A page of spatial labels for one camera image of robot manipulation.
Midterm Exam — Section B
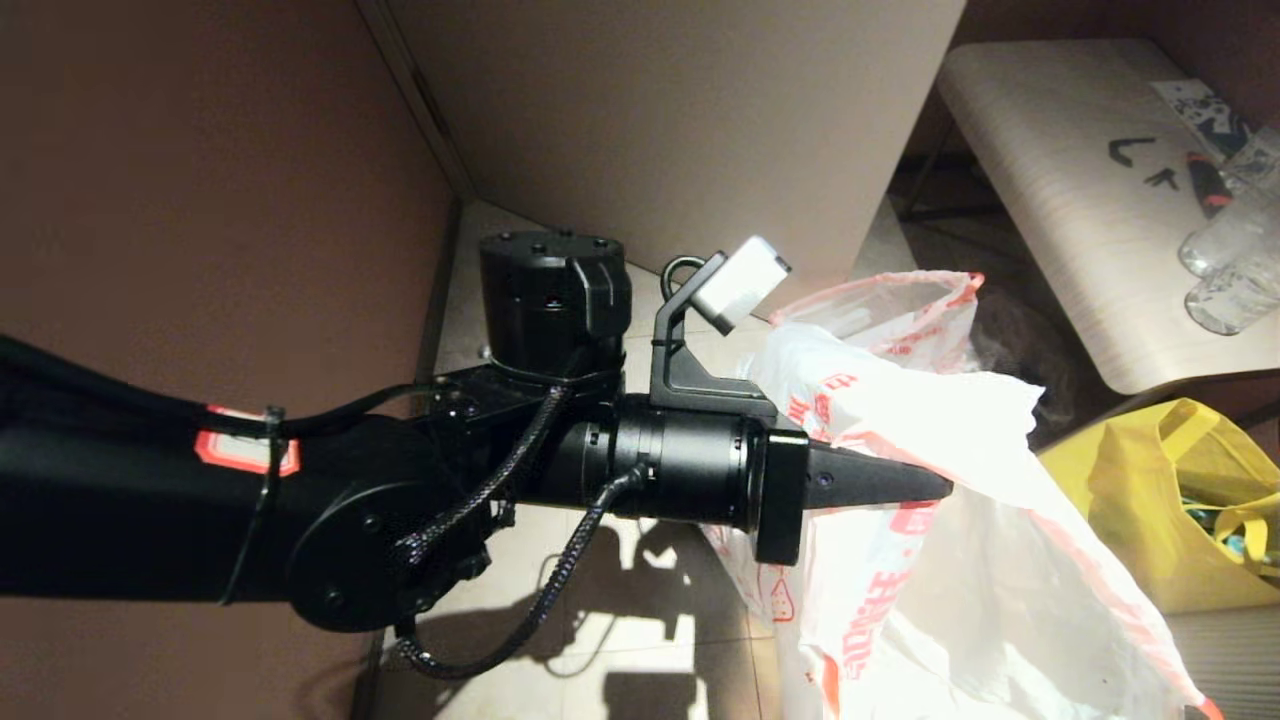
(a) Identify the clear bag with black contents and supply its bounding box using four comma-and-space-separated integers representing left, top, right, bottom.
978, 290, 1073, 421

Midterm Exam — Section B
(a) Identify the yellow fabric tote bag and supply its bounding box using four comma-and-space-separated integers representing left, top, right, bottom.
1038, 398, 1280, 615

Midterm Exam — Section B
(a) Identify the black cylindrical wrist motor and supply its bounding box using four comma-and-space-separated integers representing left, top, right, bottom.
478, 232, 633, 383

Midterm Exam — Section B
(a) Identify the light wood grain table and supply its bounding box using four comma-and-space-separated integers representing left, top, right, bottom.
898, 40, 1280, 396

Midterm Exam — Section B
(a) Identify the beige door panel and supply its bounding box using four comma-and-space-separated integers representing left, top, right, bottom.
385, 0, 969, 321

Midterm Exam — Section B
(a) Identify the clear plastic bottle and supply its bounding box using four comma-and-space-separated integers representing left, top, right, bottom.
1184, 250, 1280, 336
1220, 115, 1280, 196
1177, 190, 1280, 279

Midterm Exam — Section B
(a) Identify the red black screwdriver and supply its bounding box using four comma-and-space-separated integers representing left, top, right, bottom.
1185, 152, 1233, 219

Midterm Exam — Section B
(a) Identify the printed paper leaflet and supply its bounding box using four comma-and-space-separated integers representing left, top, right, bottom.
1148, 80, 1251, 161

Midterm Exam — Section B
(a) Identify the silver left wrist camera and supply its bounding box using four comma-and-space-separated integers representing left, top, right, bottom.
650, 237, 791, 416

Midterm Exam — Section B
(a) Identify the black braided cable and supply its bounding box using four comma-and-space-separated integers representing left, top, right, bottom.
388, 465, 651, 681
395, 380, 573, 573

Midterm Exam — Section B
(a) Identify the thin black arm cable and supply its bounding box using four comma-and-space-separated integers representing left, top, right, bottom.
270, 383, 446, 441

